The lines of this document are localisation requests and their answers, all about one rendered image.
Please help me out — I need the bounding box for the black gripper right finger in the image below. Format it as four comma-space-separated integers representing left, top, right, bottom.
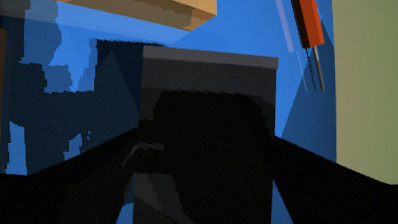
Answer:
273, 136, 398, 224

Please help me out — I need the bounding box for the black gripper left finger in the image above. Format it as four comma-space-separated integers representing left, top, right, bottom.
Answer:
0, 128, 138, 224

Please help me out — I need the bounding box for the dark red-handled awl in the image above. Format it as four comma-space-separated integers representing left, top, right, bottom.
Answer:
293, 0, 325, 93

